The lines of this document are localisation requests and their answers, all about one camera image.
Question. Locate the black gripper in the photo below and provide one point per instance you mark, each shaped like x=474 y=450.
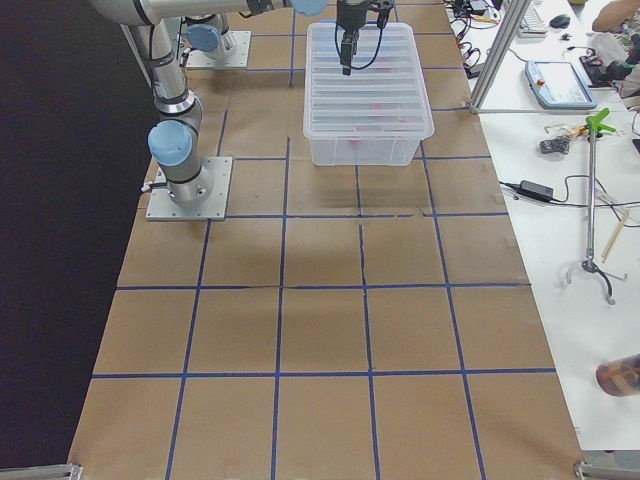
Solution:
x=348 y=15

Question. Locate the clear plastic box lid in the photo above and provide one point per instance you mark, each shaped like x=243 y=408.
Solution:
x=386 y=99

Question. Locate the person forearm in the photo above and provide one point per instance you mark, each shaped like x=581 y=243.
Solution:
x=614 y=14

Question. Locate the clear plastic storage box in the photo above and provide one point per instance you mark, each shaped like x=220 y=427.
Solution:
x=364 y=151

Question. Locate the white keyboard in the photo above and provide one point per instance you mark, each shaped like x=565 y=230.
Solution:
x=532 y=25

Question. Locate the blue teach pendant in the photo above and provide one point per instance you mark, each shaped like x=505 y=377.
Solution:
x=558 y=86

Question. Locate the black computer mouse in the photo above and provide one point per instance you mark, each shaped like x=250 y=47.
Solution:
x=561 y=21

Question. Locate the black power adapter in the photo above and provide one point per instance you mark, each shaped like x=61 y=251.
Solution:
x=536 y=191

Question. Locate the black bead bundle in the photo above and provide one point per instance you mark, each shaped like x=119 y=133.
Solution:
x=554 y=149

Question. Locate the metal reacher grabber tool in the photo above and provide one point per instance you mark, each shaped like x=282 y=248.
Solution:
x=595 y=126

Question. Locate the brown paper table cover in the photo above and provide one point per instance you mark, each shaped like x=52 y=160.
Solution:
x=342 y=322

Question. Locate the wooden chopsticks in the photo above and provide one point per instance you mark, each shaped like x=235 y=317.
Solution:
x=614 y=236

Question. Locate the brown cylindrical container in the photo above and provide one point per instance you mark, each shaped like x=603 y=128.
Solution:
x=619 y=377

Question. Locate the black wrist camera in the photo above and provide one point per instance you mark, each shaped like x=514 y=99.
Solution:
x=383 y=9

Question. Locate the aluminium frame post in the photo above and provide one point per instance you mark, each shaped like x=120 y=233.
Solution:
x=506 y=32

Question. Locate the right corner aluminium bracket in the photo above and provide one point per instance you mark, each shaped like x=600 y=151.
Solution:
x=588 y=471

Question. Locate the corner aluminium bracket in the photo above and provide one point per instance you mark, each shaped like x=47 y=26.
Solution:
x=50 y=472
x=588 y=471

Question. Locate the left corner aluminium bracket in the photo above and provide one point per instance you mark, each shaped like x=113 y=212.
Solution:
x=50 y=472

